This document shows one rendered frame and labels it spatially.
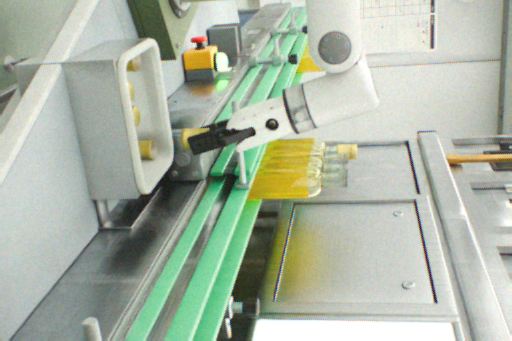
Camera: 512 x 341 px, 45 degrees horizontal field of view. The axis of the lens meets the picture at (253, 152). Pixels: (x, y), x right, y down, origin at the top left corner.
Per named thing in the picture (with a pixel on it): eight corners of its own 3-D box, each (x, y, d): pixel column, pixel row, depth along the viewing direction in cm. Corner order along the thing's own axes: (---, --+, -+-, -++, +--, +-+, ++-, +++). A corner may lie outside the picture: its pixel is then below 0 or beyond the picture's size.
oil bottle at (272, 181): (218, 201, 126) (322, 199, 122) (215, 176, 124) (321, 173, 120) (223, 189, 131) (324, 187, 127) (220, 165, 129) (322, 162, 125)
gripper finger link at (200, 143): (228, 149, 96) (189, 161, 97) (232, 142, 98) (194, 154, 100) (221, 130, 95) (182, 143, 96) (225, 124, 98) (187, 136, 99)
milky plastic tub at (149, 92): (92, 201, 97) (145, 200, 95) (64, 61, 89) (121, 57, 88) (130, 160, 113) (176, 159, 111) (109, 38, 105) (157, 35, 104)
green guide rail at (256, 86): (205, 140, 116) (247, 138, 114) (204, 135, 115) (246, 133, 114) (293, 9, 277) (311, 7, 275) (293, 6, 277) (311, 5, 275)
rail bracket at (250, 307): (176, 343, 97) (260, 345, 95) (170, 307, 95) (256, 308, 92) (183, 328, 101) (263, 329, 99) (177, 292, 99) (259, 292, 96)
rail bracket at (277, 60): (247, 68, 166) (297, 65, 164) (245, 41, 164) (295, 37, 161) (250, 65, 170) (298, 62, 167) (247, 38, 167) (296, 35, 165)
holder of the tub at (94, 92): (96, 230, 99) (143, 230, 98) (62, 62, 90) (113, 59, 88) (132, 187, 115) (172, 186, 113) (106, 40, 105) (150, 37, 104)
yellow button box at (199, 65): (184, 81, 151) (214, 79, 149) (180, 50, 148) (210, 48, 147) (191, 74, 157) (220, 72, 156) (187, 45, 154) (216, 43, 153)
